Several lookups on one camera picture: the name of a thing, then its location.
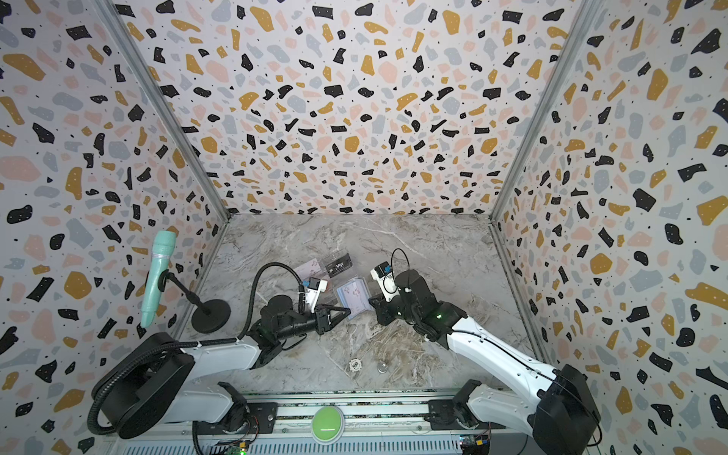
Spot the clear acrylic card box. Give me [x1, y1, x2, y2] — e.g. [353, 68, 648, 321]
[294, 249, 354, 299]

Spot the mint green microphone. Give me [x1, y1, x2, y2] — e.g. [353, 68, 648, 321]
[140, 231, 176, 329]

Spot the aluminium left corner post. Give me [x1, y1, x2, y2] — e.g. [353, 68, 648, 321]
[90, 0, 231, 223]

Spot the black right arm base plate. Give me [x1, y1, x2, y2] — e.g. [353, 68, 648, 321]
[424, 399, 505, 432]

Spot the black microphone stand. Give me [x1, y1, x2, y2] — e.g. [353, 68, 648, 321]
[157, 271, 231, 334]

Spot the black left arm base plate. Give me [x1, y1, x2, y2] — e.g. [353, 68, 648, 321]
[197, 402, 279, 438]

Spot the green push button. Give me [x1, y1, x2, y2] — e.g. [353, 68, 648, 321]
[311, 406, 345, 446]

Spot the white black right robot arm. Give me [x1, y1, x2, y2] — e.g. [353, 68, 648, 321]
[369, 263, 601, 454]

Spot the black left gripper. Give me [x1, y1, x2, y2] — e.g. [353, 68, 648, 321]
[278, 303, 354, 344]

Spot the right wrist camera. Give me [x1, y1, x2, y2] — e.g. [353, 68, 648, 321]
[371, 262, 399, 303]

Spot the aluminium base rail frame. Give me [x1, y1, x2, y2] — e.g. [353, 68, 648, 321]
[98, 390, 546, 454]

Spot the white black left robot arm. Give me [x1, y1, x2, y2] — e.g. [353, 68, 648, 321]
[86, 296, 351, 439]

